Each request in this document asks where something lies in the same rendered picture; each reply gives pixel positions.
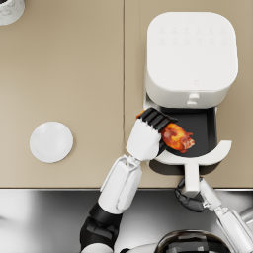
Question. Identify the dark round robot body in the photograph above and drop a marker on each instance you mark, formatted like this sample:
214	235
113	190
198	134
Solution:
192	243

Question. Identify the round white plate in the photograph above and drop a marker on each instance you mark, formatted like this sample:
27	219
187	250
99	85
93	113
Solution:
51	142

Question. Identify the white marbled round pot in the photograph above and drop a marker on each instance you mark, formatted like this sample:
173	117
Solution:
10	10

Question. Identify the roasted brown drumstick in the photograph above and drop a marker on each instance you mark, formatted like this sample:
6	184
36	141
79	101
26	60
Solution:
178	137

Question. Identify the white air fryer body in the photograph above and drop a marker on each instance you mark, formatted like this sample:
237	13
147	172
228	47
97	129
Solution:
191	59

